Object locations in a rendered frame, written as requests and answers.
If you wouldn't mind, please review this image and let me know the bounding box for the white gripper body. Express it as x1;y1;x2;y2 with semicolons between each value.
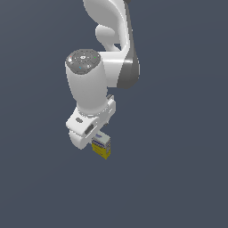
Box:
65;94;117;151

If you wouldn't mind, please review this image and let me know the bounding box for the yellow and white box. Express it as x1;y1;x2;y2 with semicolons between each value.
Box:
91;132;112;160

